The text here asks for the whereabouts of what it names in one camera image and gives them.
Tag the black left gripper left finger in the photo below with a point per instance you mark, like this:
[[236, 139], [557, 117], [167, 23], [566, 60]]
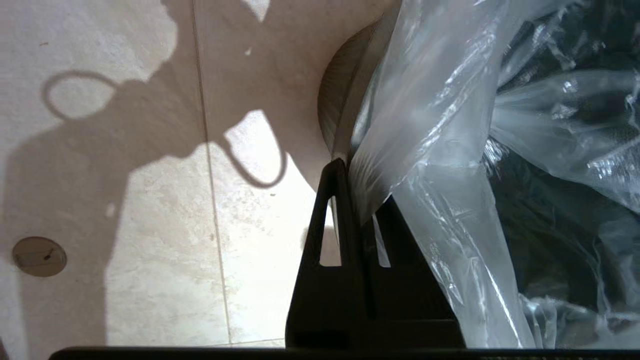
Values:
[[325, 300]]

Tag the round metal floor plate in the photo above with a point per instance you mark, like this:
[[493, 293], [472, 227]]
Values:
[[39, 256]]

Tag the clear plastic trash bag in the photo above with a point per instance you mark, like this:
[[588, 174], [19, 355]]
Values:
[[440, 100]]

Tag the grey round trash bin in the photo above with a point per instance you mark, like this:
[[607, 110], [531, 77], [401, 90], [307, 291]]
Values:
[[330, 90]]

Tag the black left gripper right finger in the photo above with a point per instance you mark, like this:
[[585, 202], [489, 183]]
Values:
[[405, 300]]

